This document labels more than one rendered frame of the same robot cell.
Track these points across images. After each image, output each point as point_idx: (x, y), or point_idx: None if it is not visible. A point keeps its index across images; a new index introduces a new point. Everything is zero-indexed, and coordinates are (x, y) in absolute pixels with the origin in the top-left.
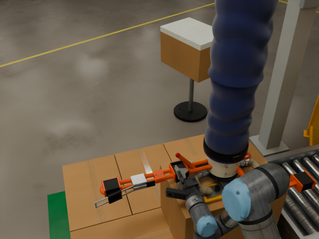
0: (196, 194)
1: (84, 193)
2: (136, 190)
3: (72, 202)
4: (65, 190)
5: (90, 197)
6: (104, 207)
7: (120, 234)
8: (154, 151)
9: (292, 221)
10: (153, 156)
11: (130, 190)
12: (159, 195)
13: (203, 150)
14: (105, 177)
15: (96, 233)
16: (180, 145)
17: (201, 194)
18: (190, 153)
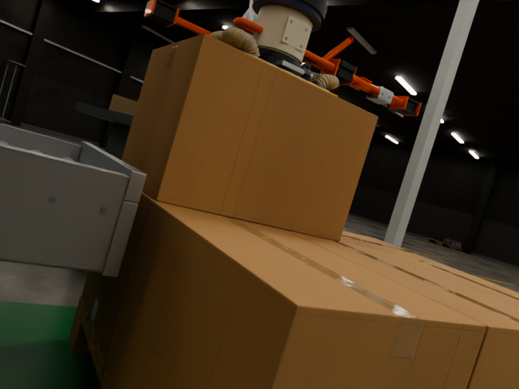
0: (303, 65)
1: (507, 292)
2: (412, 267)
3: (503, 288)
4: None
5: (486, 285)
6: (440, 269)
7: (378, 246)
8: (478, 311)
9: (88, 144)
10: (459, 301)
11: (425, 271)
12: (356, 250)
13: (317, 29)
14: (511, 299)
15: (413, 256)
16: (405, 302)
17: None
18: (341, 274)
